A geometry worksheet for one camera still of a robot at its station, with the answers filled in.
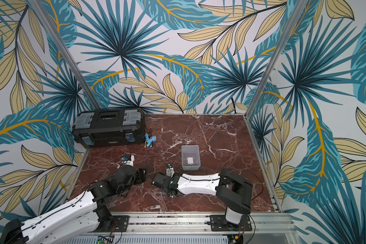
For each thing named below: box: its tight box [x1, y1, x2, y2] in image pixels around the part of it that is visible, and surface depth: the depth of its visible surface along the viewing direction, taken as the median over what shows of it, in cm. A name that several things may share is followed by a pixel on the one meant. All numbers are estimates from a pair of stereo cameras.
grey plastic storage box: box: [180, 144, 201, 171], surface depth 97 cm
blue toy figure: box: [144, 133, 157, 148], surface depth 103 cm
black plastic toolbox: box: [71, 107, 146, 149], surface depth 94 cm
